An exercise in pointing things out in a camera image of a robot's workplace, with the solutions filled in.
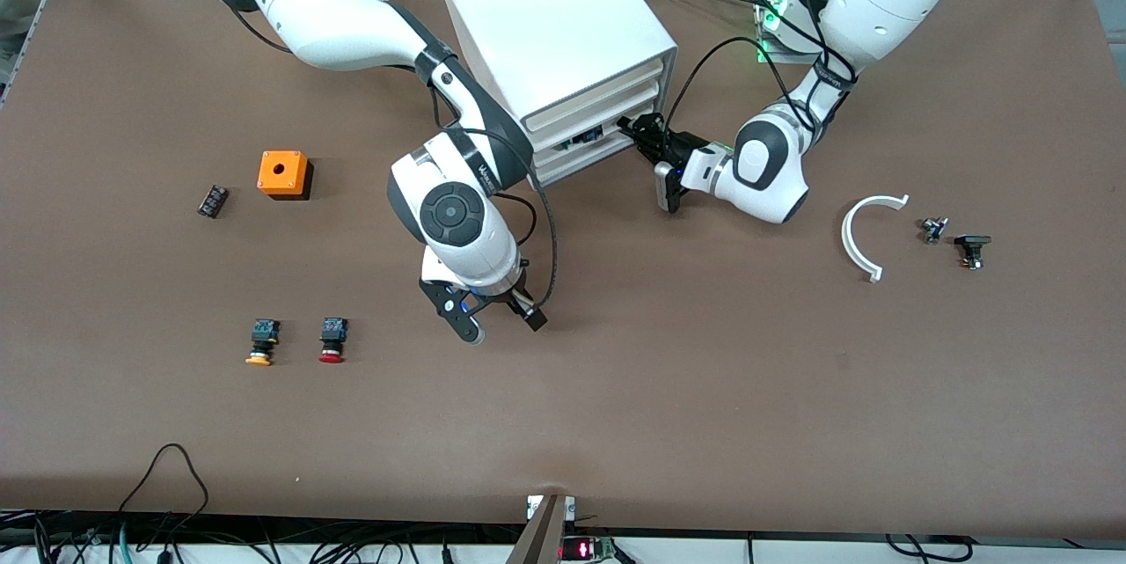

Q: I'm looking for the white drawer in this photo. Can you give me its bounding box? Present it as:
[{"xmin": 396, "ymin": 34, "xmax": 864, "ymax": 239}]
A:
[
  {"xmin": 530, "ymin": 81, "xmax": 662, "ymax": 152},
  {"xmin": 526, "ymin": 58, "xmax": 664, "ymax": 133},
  {"xmin": 532, "ymin": 101, "xmax": 659, "ymax": 168},
  {"xmin": 535, "ymin": 117, "xmax": 656, "ymax": 186}
]

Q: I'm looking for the red push button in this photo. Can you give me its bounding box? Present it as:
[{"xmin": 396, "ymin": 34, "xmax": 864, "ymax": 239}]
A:
[{"xmin": 318, "ymin": 317, "xmax": 349, "ymax": 364}]

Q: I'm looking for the white drawer cabinet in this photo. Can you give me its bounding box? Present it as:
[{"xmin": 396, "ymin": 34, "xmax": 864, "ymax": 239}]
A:
[{"xmin": 434, "ymin": 0, "xmax": 679, "ymax": 191}]

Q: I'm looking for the yellow push button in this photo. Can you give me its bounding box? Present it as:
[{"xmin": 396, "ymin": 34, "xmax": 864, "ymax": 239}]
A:
[{"xmin": 245, "ymin": 319, "xmax": 282, "ymax": 367}]

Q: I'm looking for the white curved plastic arc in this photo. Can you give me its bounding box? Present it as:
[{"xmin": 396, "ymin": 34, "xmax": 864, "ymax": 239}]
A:
[{"xmin": 841, "ymin": 194, "xmax": 910, "ymax": 283}]

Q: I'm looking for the orange box with hole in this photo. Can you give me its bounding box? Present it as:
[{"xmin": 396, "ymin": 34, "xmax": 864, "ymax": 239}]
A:
[{"xmin": 257, "ymin": 150, "xmax": 315, "ymax": 201}]

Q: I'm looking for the small red-lit device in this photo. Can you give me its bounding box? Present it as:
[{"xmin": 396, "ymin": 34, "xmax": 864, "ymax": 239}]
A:
[{"xmin": 561, "ymin": 536, "xmax": 617, "ymax": 563}]

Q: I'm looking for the small black part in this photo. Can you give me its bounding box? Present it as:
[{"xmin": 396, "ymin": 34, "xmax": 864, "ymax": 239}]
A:
[{"xmin": 954, "ymin": 234, "xmax": 993, "ymax": 271}]

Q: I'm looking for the black right camera bracket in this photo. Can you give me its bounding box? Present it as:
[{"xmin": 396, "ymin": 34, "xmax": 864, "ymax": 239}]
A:
[{"xmin": 420, "ymin": 278, "xmax": 486, "ymax": 343}]

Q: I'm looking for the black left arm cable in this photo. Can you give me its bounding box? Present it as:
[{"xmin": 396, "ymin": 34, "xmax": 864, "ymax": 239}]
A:
[{"xmin": 664, "ymin": 0, "xmax": 859, "ymax": 138}]

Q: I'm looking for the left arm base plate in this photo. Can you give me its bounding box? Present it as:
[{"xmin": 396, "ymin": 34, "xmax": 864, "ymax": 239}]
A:
[{"xmin": 754, "ymin": 0, "xmax": 797, "ymax": 65}]

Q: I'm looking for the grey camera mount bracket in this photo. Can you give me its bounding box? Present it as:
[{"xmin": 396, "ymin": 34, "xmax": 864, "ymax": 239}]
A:
[{"xmin": 506, "ymin": 494, "xmax": 577, "ymax": 564}]

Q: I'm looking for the thin black cable loop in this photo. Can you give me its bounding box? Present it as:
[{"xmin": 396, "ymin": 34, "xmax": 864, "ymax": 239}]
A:
[{"xmin": 119, "ymin": 443, "xmax": 210, "ymax": 516}]

